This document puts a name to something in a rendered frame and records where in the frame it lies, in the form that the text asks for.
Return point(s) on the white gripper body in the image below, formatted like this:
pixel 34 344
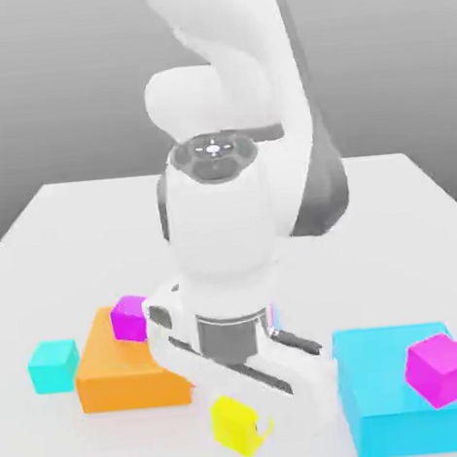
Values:
pixel 304 385

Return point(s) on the small magenta cube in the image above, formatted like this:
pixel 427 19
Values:
pixel 440 370
pixel 128 319

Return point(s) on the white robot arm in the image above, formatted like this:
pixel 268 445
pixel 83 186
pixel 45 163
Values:
pixel 220 221

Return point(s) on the large cyan box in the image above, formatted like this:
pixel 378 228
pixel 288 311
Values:
pixel 384 406

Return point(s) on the large orange box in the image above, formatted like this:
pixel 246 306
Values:
pixel 120 374

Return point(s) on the small cyan cube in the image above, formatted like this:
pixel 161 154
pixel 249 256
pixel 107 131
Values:
pixel 53 366

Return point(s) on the small yellow cube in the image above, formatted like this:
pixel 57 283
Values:
pixel 232 427

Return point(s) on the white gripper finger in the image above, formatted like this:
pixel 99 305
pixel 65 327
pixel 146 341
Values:
pixel 262 424

